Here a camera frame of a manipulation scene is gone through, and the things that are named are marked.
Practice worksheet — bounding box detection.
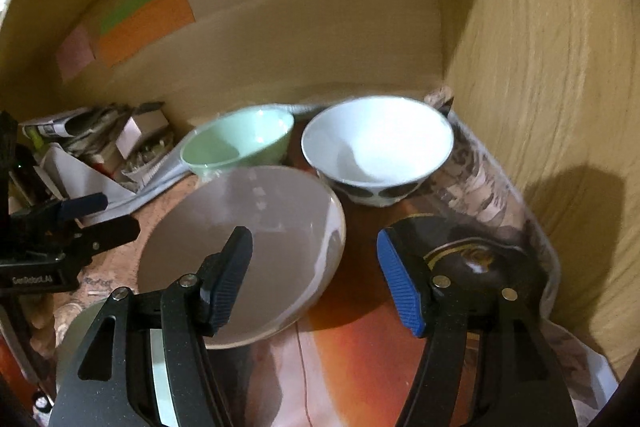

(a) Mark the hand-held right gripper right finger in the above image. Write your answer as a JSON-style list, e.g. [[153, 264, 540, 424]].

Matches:
[[376, 227, 581, 427]]

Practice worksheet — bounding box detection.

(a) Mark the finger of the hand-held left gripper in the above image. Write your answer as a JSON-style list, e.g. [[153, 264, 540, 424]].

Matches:
[[65, 218, 141, 268], [10, 193, 108, 233]]

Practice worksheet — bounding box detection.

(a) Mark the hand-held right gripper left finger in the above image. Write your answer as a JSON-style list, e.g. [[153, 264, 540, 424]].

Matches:
[[49, 226, 253, 427]]

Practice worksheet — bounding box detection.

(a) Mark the grey pink bowl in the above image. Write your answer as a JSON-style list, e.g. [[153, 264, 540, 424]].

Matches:
[[137, 165, 347, 350]]

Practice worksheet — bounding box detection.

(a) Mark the mint green plate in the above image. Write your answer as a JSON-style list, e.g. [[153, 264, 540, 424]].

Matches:
[[54, 297, 176, 427]]

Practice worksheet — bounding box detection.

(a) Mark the white bowl with dark spots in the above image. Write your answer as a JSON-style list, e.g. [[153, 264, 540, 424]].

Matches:
[[301, 96, 455, 208]]

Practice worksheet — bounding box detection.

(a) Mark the mint green bowl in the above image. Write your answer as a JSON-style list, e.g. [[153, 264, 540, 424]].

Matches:
[[180, 105, 296, 180]]

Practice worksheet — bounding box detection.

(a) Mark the white paper sheet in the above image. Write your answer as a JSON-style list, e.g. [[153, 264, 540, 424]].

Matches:
[[40, 144, 138, 208]]

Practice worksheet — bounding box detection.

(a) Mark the small bowl of shells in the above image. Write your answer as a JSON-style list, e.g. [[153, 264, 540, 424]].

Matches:
[[122, 134, 176, 180]]

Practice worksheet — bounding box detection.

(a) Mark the stack of newspapers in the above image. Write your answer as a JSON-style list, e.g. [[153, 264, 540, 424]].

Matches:
[[20, 102, 166, 158]]

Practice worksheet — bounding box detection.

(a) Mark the newspaper print mat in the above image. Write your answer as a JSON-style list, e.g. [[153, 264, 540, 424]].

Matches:
[[30, 87, 621, 427]]

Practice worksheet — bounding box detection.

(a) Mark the small white paper box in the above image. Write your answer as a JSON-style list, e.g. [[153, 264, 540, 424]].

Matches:
[[116, 109, 171, 158]]

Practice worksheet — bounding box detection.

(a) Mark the pink sticky note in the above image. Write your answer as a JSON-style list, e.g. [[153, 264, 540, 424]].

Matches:
[[56, 27, 96, 82]]

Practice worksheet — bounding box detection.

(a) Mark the orange sticky note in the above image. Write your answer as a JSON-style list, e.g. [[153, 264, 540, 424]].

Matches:
[[95, 0, 195, 68]]

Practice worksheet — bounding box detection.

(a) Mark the green sticky note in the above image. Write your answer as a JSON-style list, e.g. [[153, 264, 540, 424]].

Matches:
[[99, 0, 158, 36]]

